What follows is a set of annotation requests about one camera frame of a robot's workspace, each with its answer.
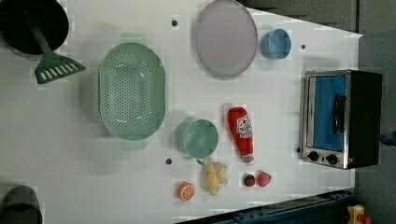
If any green slotted spatula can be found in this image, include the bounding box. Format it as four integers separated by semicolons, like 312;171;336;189
25;19;85;85

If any red ketchup bottle toy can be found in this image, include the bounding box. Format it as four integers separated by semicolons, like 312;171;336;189
227;106;254;165

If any green mug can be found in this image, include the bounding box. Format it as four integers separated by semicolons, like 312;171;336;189
175;119;219;165

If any lilac round plate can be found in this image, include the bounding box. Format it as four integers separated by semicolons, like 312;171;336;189
194;0;258;76

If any small red strawberry toy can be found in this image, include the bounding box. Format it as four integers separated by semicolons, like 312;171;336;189
243;175;256;187

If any peeled banana toy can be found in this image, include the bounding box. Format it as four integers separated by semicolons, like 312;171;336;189
205;157;228;196

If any large pink strawberry toy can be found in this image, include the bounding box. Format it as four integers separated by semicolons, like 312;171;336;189
257;172;272;188

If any black utensil holder cup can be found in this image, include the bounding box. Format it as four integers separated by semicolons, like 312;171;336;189
0;0;69;55

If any green perforated colander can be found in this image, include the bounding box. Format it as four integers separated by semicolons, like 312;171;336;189
99;33;165;150

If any yellow red emergency button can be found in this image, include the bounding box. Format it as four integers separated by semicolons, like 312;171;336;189
347;204;373;224

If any blue metal frame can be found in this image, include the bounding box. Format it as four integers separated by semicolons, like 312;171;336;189
178;190;357;224

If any blue bowl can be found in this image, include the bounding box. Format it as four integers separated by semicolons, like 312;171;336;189
261;29;291;60

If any orange slice toy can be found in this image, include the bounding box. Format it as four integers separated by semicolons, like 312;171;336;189
177;181;195;202

